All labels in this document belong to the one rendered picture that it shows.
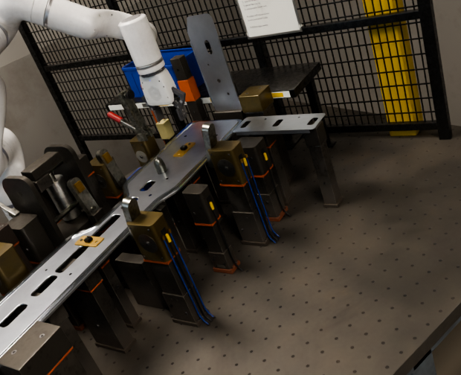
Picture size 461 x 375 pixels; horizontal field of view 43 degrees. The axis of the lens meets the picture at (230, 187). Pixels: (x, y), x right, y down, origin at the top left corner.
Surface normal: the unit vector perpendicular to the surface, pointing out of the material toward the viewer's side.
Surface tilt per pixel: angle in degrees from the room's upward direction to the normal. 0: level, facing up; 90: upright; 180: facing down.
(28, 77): 90
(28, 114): 90
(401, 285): 0
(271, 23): 90
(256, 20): 90
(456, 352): 0
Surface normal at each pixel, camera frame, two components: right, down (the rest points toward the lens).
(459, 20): -0.74, 0.52
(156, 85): -0.44, 0.55
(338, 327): -0.31, -0.83
